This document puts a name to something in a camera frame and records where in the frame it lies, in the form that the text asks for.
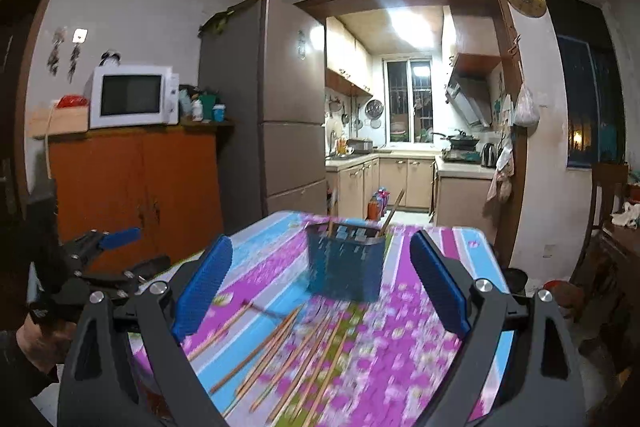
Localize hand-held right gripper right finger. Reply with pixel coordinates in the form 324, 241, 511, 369
409, 229, 587, 427

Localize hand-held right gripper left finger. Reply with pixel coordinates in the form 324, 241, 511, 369
56, 234, 236, 427

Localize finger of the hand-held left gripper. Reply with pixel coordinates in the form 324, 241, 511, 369
62, 227, 143, 266
79, 255, 172, 303

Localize blue utensil holder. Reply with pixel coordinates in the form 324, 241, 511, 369
305, 219, 387, 303

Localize pile of wooden chopsticks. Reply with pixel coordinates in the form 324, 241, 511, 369
187, 297, 351, 427

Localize person's left forearm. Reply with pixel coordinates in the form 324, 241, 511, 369
0, 331, 58, 413

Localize person's left hand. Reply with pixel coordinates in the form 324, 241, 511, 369
14, 319, 76, 378

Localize orange wooden cabinet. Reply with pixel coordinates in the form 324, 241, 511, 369
32, 119, 236, 273

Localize floral striped tablecloth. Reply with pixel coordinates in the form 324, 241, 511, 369
127, 209, 516, 427

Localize black bucket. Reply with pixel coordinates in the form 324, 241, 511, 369
505, 268, 528, 295

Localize beige stove counter cabinet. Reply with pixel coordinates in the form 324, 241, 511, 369
434, 157, 501, 238

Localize beige lower kitchen cabinets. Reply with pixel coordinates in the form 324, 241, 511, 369
325, 152, 436, 220

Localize orange basin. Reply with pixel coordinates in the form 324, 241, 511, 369
542, 279, 581, 323

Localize pale cardboard box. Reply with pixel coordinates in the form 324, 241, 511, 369
27, 106, 91, 138

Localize hanging white cloth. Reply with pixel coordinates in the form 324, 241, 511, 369
486, 137, 515, 202

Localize gas stove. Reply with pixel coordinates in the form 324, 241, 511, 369
441, 148, 483, 164

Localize white microwave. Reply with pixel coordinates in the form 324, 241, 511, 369
89, 65, 180, 130

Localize black wok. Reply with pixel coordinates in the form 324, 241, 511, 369
432, 132, 481, 152

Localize green plastic container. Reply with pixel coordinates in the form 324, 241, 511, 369
200, 92, 219, 122

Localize dark wooden side table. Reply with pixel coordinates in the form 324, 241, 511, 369
595, 222, 640, 358

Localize brown wooden door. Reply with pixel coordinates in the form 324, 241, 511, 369
0, 0, 60, 208

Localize metal range hood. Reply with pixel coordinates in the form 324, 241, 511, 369
445, 67, 493, 128

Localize wooden chair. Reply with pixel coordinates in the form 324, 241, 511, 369
570, 162, 631, 288

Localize hanging white plastic bag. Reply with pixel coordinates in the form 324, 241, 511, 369
513, 79, 541, 128

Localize white crumpled cloth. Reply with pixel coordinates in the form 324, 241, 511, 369
611, 202, 640, 228

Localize barred kitchen window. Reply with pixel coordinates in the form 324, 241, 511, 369
382, 57, 433, 142

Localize grey refrigerator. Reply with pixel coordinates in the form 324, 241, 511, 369
198, 0, 328, 220

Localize dark green bundle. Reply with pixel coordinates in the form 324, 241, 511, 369
198, 4, 251, 38

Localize dark night window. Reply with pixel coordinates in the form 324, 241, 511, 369
542, 0, 626, 168

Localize upper kitchen cabinets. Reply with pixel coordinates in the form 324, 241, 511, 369
325, 17, 373, 98

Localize kitchen ceiling light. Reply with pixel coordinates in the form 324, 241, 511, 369
390, 7, 436, 48

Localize white power cable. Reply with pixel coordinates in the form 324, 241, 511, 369
44, 104, 58, 180

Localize hanging wall ornament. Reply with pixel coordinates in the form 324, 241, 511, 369
67, 28, 88, 82

